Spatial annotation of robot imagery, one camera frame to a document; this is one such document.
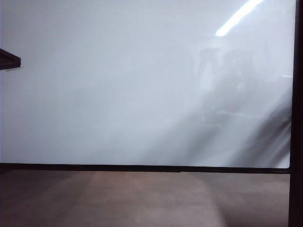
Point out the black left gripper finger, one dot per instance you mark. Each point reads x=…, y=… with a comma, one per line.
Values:
x=9, y=60

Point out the whiteboard with black frame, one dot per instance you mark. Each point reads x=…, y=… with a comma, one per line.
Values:
x=142, y=94

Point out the black whiteboard stand post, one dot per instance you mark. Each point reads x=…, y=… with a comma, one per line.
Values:
x=298, y=118

